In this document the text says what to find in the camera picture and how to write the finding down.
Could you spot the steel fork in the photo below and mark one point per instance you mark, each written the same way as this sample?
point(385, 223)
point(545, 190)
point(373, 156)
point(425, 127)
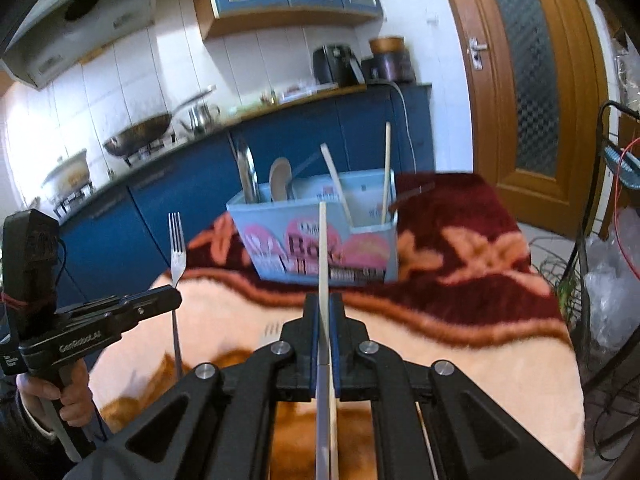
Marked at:
point(177, 260)

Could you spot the brown bowl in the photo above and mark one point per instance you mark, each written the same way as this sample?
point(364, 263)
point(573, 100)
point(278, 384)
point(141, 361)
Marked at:
point(386, 45)

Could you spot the wooden chopstick pair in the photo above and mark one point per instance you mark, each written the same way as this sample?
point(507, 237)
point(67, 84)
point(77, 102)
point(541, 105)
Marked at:
point(334, 175)

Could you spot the wooden door with glass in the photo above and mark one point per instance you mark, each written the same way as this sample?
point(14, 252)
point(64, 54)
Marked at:
point(575, 135)

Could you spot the person's left hand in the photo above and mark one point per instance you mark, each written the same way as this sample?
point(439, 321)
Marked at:
point(70, 400)

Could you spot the grey range hood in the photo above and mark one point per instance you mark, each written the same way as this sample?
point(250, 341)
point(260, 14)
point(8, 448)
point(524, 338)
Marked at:
point(85, 20)

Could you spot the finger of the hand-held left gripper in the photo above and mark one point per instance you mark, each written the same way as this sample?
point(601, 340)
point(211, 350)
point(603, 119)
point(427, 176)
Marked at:
point(150, 305)
point(100, 304)

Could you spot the gas stove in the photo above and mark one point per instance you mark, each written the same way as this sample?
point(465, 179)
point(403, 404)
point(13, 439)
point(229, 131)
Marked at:
point(145, 152)

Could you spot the red and orange printed blanket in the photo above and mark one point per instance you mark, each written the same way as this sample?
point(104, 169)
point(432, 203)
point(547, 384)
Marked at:
point(475, 360)

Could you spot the dark rice cooker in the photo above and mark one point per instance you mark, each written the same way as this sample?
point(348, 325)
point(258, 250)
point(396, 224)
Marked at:
point(392, 67)

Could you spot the blue plastic utensil box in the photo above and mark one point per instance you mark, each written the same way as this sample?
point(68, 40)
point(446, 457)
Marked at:
point(365, 255)

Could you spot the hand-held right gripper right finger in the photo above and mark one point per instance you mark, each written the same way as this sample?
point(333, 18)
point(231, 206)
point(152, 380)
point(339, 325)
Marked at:
point(334, 360)

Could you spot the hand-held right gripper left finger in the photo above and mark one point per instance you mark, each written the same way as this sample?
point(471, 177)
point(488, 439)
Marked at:
point(314, 360)

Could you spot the steel kettle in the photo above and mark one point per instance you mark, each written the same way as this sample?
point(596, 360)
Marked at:
point(197, 117)

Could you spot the clear plastic bag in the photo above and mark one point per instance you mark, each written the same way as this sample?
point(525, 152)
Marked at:
point(610, 285)

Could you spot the blue kitchen base cabinets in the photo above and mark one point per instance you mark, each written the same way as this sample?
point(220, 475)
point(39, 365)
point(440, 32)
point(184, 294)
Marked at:
point(200, 180)

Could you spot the white cooking pot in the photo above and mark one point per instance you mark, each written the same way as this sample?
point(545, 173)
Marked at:
point(67, 175)

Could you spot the black wok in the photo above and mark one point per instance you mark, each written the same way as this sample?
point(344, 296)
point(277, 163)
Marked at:
point(140, 135)

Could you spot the black air fryer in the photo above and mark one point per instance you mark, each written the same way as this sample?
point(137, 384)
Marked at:
point(332, 65)

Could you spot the white chopstick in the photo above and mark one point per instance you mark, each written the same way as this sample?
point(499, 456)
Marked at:
point(323, 260)

